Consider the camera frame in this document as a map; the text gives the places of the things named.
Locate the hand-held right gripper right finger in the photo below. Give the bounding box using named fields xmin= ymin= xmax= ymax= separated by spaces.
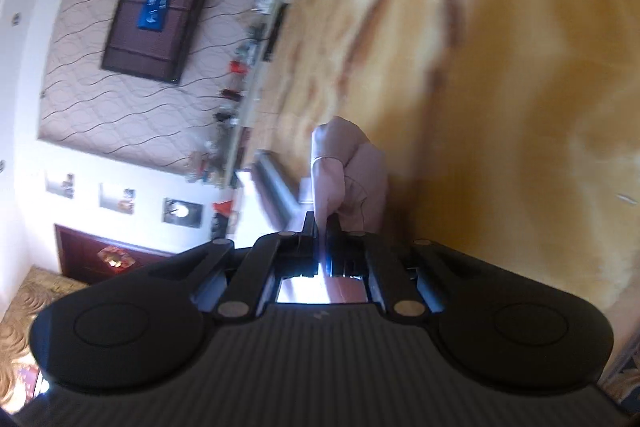
xmin=320 ymin=216 xmax=497 ymax=323

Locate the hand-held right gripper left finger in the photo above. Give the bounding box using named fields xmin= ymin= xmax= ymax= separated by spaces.
xmin=150 ymin=211 xmax=319 ymax=323

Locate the pink short-sleeved shirt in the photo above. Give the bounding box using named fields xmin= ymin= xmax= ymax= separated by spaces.
xmin=310 ymin=117 xmax=390 ymax=235

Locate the beige television cabinet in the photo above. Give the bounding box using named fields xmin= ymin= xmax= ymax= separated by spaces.
xmin=220 ymin=0 xmax=351 ymax=188

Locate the dark red wooden door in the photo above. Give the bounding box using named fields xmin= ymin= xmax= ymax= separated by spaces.
xmin=54 ymin=223 xmax=168 ymax=285

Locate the green board with silver frame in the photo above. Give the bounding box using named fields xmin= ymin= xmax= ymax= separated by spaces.
xmin=252 ymin=149 xmax=303 ymax=228

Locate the grey wall picture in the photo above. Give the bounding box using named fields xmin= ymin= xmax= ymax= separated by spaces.
xmin=162 ymin=198 xmax=204 ymax=228

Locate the small wall picture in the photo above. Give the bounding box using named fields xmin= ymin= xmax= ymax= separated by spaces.
xmin=98 ymin=183 xmax=136 ymax=214
xmin=45 ymin=172 xmax=76 ymax=200

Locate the wall-mounted television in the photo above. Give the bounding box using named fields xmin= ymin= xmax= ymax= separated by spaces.
xmin=101 ymin=0 xmax=224 ymax=85

